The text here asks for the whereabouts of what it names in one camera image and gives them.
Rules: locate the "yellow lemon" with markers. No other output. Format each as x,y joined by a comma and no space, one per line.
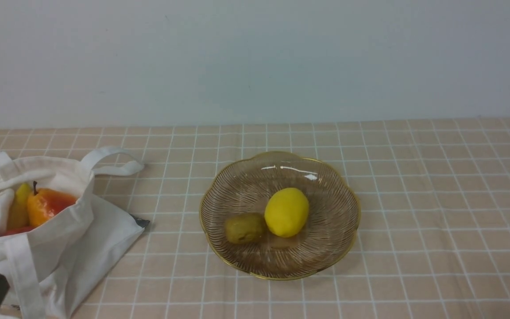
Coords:
286,212

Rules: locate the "yellow banana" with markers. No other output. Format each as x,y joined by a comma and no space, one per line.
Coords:
18,215

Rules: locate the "white cloth tote bag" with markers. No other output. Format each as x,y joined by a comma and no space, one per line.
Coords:
53,268

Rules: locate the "red apple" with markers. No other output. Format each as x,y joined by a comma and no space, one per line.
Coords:
17,231

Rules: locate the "orange red pear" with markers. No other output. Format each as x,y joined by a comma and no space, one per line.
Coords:
45,203

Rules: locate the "checkered pink tablecloth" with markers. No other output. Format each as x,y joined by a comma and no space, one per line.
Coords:
434,237

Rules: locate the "brown kiwi fruit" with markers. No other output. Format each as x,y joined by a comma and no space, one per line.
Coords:
245,228

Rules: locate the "amber glass plate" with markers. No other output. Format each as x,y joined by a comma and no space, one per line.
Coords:
246,186

